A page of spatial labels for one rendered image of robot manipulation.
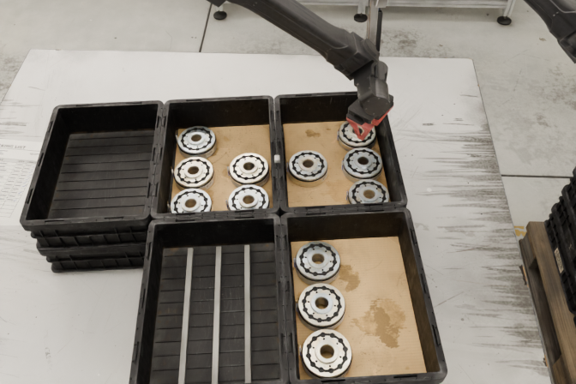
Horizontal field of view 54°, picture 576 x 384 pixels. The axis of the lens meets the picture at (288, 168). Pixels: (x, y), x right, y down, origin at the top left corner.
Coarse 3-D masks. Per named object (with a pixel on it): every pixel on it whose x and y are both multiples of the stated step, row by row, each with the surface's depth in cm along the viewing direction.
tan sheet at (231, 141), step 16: (208, 128) 163; (224, 128) 163; (240, 128) 163; (256, 128) 163; (224, 144) 159; (240, 144) 159; (256, 144) 159; (176, 160) 155; (208, 160) 155; (224, 160) 155; (224, 176) 151; (176, 192) 148; (208, 192) 148; (224, 192) 148; (272, 192) 148; (224, 208) 145
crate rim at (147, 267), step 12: (216, 216) 131; (228, 216) 131; (240, 216) 131; (252, 216) 131; (264, 216) 131; (276, 216) 131; (276, 228) 128; (276, 240) 126; (276, 252) 124; (144, 264) 123; (276, 264) 122; (144, 276) 121; (276, 276) 121; (144, 288) 119; (144, 300) 117; (144, 312) 116; (132, 360) 109; (132, 372) 108; (288, 372) 108
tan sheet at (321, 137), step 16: (288, 128) 163; (304, 128) 162; (320, 128) 162; (336, 128) 162; (288, 144) 159; (304, 144) 158; (320, 144) 158; (336, 144) 158; (288, 160) 155; (336, 160) 154; (288, 176) 151; (336, 176) 151; (384, 176) 151; (288, 192) 148; (304, 192) 148; (320, 192) 148; (336, 192) 147
